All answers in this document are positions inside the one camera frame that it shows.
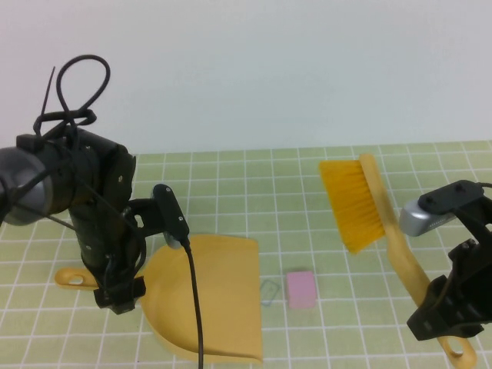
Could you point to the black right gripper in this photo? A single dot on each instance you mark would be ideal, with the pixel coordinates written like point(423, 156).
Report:
point(474, 276)

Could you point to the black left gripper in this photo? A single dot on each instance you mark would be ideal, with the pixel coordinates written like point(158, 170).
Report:
point(96, 246)

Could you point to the yellow plastic dustpan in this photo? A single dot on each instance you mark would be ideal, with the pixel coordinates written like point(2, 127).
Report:
point(227, 292)

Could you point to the small pink cube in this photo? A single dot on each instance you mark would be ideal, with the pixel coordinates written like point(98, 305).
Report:
point(301, 290)

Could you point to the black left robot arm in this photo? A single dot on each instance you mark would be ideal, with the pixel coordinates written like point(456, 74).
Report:
point(88, 165)

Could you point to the green checkered tablecloth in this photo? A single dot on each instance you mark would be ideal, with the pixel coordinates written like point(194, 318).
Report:
point(269, 192)

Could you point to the black zip tie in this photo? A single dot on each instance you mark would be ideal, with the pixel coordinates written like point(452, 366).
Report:
point(47, 92)

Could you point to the black left camera mount bracket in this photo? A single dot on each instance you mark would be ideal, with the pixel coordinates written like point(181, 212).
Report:
point(148, 215)

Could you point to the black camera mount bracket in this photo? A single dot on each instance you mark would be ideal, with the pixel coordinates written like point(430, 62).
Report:
point(148, 215)
point(476, 219)

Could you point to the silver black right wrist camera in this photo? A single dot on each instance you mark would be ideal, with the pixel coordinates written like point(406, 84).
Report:
point(413, 221)

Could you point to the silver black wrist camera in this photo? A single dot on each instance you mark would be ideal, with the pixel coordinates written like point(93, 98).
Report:
point(171, 211)
point(413, 221)

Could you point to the black right camera mount bracket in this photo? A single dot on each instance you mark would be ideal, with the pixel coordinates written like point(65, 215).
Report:
point(476, 219)

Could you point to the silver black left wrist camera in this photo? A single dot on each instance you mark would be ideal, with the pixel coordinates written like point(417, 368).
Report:
point(171, 211)

